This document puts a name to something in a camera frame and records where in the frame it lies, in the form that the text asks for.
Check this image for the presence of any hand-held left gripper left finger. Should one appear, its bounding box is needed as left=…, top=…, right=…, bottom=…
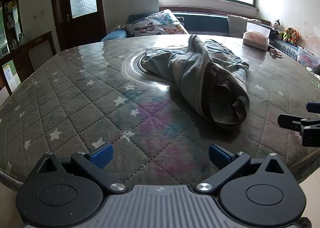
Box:
left=32, top=142, right=127, bottom=195

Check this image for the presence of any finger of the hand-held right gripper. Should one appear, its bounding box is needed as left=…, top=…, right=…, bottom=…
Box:
left=306, top=102, right=320, bottom=113
left=277, top=114, right=320, bottom=147

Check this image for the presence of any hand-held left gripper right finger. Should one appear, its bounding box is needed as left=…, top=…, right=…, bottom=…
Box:
left=195, top=143, right=292, bottom=195

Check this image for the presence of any striped grey blue garment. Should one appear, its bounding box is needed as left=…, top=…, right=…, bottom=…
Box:
left=140, top=34, right=250, bottom=129

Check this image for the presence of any clear plastic storage box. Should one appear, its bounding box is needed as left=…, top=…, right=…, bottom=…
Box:
left=297, top=46, right=320, bottom=68

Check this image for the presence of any small pink plush toy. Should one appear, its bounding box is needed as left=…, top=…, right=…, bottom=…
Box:
left=269, top=47, right=283, bottom=58

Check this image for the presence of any orange plush toy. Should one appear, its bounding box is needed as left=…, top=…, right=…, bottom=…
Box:
left=290, top=30, right=300, bottom=46

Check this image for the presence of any yellow plush toy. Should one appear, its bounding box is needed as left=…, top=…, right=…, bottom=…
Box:
left=280, top=26, right=294, bottom=42

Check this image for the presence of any white pink tissue box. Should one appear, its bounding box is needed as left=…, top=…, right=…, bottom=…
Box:
left=242, top=22, right=272, bottom=51

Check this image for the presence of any black white plush toy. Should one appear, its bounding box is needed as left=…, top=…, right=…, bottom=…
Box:
left=271, top=19, right=280, bottom=38

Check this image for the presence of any round black induction cooktop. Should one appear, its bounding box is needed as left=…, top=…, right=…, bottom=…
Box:
left=132, top=53, right=175, bottom=82

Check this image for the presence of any plain grey pillow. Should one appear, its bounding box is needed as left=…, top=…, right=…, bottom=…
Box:
left=227, top=14, right=262, bottom=38

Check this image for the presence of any dark wooden chair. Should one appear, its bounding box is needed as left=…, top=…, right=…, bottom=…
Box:
left=19, top=31, right=62, bottom=86

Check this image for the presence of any dark blue sofa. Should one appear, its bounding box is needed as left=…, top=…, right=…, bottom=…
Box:
left=101, top=13, right=300, bottom=56

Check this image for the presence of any butterfly print pillow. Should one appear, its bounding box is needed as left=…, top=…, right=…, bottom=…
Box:
left=125, top=9, right=190, bottom=37

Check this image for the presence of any dark wooden glass door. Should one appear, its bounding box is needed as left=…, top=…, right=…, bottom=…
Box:
left=49, top=0, right=107, bottom=52

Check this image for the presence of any dark wooden shelf cabinet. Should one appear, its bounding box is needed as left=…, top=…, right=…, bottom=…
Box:
left=0, top=0, right=24, bottom=96

